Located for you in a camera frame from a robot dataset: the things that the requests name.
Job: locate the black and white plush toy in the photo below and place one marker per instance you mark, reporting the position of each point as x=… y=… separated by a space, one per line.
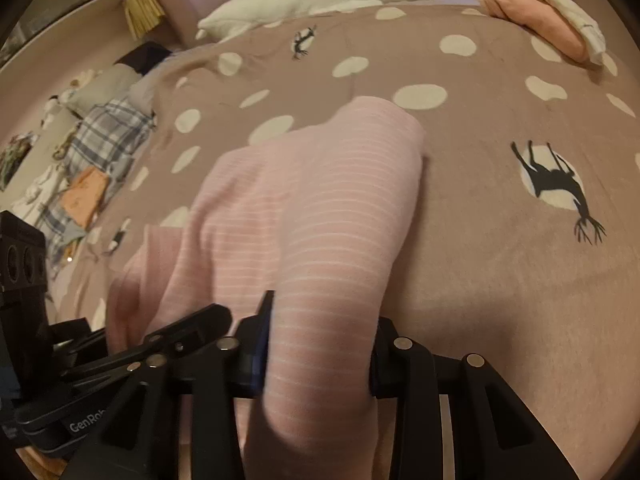
x=52 y=110

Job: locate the white wall shelf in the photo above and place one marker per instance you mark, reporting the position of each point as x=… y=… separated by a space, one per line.
x=65 y=5

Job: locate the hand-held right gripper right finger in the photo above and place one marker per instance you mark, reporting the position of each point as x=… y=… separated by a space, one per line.
x=387 y=360

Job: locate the plaid pillow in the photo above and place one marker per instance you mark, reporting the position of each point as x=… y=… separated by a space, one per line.
x=110 y=135

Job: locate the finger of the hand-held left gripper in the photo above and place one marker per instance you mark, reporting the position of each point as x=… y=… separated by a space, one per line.
x=105 y=362
x=200 y=322

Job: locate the white goose plush toy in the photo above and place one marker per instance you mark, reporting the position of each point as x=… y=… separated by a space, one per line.
x=310 y=0

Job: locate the beige cushion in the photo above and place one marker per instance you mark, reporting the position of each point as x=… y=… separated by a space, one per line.
x=105 y=85

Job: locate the black cloth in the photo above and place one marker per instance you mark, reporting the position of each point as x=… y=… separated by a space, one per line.
x=147 y=60

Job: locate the folded pink cloth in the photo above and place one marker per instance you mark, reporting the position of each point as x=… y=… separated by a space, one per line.
x=540 y=20

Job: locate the pink striped long-sleeve shirt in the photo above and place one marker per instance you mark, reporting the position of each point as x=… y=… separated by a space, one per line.
x=310 y=210

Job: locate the lavender pillow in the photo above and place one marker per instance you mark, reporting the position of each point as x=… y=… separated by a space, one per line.
x=147 y=87

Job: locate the orange printed cloth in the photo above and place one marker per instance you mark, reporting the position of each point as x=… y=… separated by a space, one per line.
x=85 y=197

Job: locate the yellow pleated hanging cloth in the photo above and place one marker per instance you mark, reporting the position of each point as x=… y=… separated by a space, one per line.
x=145 y=10

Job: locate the mauve polka dot blanket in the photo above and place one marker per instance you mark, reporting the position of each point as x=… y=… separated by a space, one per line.
x=475 y=260

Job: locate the folded white cloth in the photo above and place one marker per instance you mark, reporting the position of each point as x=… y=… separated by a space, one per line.
x=565 y=0

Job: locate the cream plush toy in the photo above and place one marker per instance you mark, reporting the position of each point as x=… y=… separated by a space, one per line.
x=82 y=80

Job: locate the colourful printed cloth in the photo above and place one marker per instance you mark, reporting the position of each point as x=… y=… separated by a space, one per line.
x=17 y=157

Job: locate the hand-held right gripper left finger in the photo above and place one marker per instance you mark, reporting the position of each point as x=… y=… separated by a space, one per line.
x=261 y=347

